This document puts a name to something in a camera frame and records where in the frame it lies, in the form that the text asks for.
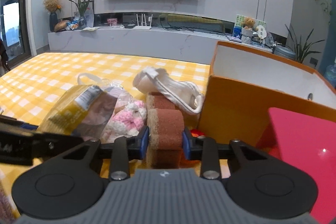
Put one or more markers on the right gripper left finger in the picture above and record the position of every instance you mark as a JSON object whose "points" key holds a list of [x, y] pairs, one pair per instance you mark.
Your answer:
{"points": [[125, 150]]}

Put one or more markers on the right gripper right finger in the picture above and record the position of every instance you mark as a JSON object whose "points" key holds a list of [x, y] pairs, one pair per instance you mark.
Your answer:
{"points": [[205, 150]]}

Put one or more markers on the pink white crochet toy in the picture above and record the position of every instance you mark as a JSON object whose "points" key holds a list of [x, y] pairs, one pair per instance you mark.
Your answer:
{"points": [[128, 122]]}

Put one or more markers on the brown sponge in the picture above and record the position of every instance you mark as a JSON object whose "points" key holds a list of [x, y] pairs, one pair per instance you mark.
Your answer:
{"points": [[166, 125]]}

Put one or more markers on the clear plastic bag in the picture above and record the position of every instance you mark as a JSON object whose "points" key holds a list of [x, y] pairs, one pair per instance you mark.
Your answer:
{"points": [[114, 89]]}

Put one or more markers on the yellow snack packet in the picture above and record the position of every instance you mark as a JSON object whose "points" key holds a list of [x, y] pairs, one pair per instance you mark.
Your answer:
{"points": [[82, 111]]}

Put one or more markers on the yellow checkered tablecloth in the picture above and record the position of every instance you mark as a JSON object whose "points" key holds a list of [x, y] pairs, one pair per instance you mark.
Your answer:
{"points": [[49, 177]]}

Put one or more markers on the cream fabric shoe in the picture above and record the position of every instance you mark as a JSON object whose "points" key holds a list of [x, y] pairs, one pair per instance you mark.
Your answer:
{"points": [[184, 94]]}

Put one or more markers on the orange cardboard box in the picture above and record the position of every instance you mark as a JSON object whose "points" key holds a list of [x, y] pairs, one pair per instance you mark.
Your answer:
{"points": [[245, 82]]}

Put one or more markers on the red lidded transparent box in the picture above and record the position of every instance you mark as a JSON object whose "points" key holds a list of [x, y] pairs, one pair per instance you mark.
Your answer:
{"points": [[307, 143]]}

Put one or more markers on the marble tv console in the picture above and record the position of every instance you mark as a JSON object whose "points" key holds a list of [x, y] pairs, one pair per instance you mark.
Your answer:
{"points": [[194, 47]]}

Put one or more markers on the white wifi router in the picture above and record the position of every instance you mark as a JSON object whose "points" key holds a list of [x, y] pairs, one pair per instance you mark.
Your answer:
{"points": [[143, 22]]}

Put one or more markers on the small teddy bear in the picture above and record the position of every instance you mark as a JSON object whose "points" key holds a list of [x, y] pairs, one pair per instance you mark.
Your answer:
{"points": [[248, 23]]}

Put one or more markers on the green potted plant right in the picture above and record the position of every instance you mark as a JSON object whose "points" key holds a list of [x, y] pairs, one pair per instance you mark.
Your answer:
{"points": [[300, 47]]}

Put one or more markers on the green potted plant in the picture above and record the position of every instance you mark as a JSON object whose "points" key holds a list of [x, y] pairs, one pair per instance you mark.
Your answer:
{"points": [[300, 47], [81, 6]]}

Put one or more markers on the dried flower vase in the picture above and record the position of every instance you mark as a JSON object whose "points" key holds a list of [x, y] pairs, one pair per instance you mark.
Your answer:
{"points": [[52, 6]]}

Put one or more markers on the water bottle jug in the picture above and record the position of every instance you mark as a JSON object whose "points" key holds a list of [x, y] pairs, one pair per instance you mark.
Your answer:
{"points": [[330, 74]]}

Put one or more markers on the green potted plant left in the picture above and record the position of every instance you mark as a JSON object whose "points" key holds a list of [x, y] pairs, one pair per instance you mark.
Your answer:
{"points": [[81, 6]]}

